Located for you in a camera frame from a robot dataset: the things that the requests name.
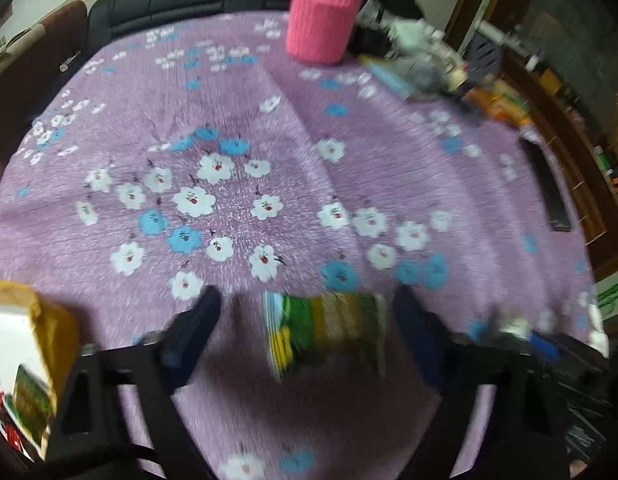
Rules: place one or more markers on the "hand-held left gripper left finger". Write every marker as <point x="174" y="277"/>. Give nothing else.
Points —
<point x="189" y="345"/>

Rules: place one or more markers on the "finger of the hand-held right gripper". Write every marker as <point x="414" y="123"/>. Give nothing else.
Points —
<point x="544" y="347"/>

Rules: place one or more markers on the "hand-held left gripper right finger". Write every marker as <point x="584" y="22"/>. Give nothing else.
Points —
<point x="419" y="340"/>

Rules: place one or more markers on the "olive green snack packet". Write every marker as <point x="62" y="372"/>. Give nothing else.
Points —
<point x="329" y="325"/>

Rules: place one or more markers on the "yellow cardboard box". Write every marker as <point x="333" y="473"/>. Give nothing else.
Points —
<point x="54" y="325"/>

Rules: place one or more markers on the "yellow green pea snack packet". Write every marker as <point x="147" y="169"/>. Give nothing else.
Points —
<point x="31" y="400"/>

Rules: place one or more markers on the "red snack packet black label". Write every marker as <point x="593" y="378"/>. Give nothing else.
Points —
<point x="6" y="430"/>

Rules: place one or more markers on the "white green printed carton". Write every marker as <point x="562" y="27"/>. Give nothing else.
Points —
<point x="614" y="300"/>

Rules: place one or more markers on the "black remote control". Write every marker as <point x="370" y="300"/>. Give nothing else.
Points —
<point x="546" y="185"/>

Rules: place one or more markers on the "purple floral tablecloth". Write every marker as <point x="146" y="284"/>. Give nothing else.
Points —
<point x="239" y="110"/>

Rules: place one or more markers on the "orange biscuit pack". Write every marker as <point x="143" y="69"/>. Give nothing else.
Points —
<point x="501" y="105"/>

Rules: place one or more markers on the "thin booklet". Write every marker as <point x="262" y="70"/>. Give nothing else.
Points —
<point x="389" y="77"/>

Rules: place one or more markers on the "clear plastic bag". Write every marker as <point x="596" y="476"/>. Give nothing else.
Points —
<point x="426" y="75"/>

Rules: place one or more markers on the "white cloth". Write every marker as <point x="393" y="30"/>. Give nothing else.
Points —
<point x="416" y="35"/>

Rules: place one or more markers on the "wooden shelf cabinet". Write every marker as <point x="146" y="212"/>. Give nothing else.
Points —
<point x="564" y="35"/>

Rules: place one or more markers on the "pink bottle with knitted sleeve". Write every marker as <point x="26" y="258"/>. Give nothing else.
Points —
<point x="321" y="25"/>

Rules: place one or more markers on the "brown chair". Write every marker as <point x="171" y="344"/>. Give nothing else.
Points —
<point x="49" y="45"/>

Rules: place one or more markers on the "black leather sofa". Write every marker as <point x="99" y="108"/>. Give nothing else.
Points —
<point x="189" y="0"/>

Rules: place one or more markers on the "white papers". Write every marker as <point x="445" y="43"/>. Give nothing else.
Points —
<point x="11" y="47"/>

